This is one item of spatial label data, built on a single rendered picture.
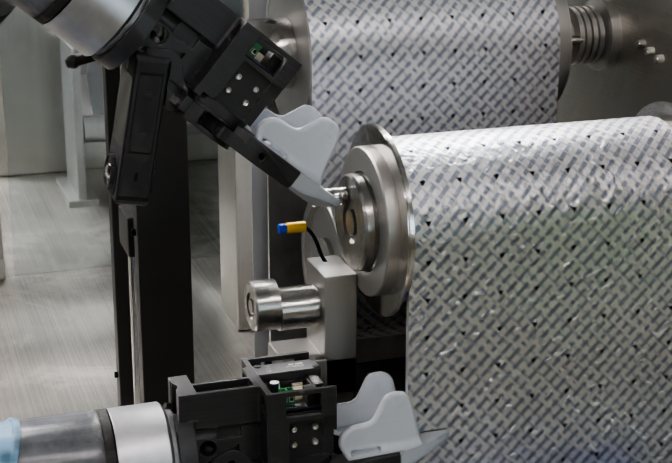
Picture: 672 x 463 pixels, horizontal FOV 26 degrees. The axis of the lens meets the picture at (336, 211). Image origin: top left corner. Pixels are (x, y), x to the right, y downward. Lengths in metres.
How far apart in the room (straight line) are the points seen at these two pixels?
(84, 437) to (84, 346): 0.81
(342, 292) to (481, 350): 0.12
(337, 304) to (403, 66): 0.25
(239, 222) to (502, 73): 0.58
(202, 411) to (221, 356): 0.74
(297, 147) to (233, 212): 0.76
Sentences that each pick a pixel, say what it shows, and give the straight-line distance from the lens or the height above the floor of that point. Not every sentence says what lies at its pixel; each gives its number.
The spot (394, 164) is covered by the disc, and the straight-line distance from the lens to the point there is 1.06.
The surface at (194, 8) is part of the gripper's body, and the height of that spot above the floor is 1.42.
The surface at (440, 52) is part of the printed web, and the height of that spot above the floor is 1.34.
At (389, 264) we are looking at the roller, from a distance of 1.06.
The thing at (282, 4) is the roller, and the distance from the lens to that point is 1.33.
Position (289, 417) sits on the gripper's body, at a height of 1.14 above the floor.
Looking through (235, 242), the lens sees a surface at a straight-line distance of 1.82.
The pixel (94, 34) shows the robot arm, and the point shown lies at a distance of 1.00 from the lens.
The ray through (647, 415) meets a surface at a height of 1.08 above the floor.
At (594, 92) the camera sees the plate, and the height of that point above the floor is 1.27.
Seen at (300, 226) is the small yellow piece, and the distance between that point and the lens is 1.15.
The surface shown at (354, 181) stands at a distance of 1.09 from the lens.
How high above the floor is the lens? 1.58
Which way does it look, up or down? 17 degrees down
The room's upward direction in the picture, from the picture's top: straight up
